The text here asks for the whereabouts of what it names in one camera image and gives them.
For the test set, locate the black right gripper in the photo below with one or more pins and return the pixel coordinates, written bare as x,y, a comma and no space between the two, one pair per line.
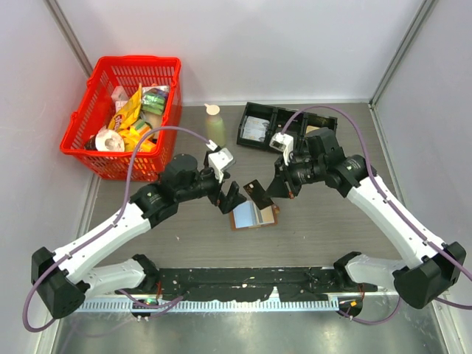
283,183

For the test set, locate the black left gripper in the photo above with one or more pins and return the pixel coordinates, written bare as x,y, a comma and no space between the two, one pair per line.
228,202

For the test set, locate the brown leather card holder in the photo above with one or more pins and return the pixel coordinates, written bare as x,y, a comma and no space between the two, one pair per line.
245,216

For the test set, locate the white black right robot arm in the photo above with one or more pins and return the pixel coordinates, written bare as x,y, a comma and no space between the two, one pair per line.
427,266

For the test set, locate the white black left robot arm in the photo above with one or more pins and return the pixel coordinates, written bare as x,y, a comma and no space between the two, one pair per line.
66,277

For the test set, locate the white card stack in tray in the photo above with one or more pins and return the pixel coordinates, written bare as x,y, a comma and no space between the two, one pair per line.
255,129

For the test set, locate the gold card stack in tray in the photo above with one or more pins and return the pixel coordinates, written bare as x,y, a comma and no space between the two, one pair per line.
310,128

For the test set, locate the black three-compartment tray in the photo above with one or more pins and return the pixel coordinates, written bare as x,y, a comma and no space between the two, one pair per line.
278,118

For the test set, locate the green liquid squeeze bottle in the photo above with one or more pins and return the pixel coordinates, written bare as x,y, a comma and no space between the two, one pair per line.
215,127

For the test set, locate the yellow boxed snack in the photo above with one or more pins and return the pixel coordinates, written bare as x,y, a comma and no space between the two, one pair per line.
132,137

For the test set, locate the green sponge pack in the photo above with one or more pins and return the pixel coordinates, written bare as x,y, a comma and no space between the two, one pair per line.
153,103

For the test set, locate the yellow snack bag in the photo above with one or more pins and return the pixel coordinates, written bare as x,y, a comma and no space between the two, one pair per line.
128,114

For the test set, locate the white tape roll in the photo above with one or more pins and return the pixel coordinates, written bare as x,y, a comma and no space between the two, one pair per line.
109,141

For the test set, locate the red plastic shopping basket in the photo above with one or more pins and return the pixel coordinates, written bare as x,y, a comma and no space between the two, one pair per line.
112,83

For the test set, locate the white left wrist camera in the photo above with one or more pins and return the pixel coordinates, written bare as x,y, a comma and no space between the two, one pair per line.
220,159

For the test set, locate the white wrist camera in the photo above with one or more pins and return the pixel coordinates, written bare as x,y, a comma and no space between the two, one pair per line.
220,159
283,143

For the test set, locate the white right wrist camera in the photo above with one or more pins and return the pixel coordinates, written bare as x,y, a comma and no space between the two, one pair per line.
283,143

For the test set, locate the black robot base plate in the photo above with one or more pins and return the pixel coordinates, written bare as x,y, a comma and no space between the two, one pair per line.
293,284

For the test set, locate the aluminium front rail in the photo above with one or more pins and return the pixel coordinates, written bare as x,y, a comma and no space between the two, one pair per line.
150,302

